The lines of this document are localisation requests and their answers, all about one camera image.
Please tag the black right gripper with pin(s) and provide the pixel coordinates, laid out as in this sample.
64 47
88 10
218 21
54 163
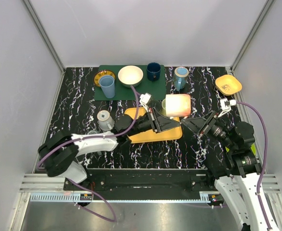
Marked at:
203 124

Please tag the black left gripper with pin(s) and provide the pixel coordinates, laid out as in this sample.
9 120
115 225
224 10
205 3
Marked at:
154 121

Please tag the sage green mug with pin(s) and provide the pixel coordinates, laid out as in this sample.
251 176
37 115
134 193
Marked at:
163 107

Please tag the dark grey mug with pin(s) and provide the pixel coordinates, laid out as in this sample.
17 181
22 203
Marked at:
156 104

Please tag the pink mug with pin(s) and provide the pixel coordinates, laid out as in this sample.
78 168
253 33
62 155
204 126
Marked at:
177 105

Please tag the white mug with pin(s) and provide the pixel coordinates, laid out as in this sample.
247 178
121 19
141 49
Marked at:
105 121

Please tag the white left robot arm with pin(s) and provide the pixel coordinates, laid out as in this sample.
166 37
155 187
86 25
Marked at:
58 154

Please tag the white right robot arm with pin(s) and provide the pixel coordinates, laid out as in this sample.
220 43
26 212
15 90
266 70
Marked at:
239 177

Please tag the blue and beige mug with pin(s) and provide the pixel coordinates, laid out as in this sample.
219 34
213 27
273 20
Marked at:
180 78

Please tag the navy blue mug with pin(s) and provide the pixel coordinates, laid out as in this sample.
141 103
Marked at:
153 71

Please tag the grey-blue mug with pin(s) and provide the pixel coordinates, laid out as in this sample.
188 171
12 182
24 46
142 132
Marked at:
92 132

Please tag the orange plastic tray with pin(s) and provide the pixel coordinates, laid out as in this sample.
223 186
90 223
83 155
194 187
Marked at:
151 136

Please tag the dark green placemat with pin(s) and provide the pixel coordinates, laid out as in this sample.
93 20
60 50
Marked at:
156 88

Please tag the yellow square dish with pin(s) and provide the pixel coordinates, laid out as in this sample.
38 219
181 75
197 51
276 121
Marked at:
228 85

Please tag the cream ceramic bowl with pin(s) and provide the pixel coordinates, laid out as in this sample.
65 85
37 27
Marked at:
130 76

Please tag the lime green plate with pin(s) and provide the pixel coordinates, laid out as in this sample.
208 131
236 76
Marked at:
253 149

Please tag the light blue plastic cup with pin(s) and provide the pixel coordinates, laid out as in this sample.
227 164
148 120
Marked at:
107 84

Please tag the yellow patterned saucer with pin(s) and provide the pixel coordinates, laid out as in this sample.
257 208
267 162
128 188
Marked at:
102 73

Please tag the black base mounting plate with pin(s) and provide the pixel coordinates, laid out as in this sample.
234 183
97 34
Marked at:
150 184

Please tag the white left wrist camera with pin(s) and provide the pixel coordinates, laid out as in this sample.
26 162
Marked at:
145 99

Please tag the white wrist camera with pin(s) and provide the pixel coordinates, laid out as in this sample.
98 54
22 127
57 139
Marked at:
145 99
226 106

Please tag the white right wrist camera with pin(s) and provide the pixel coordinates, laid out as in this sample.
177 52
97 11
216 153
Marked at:
226 106

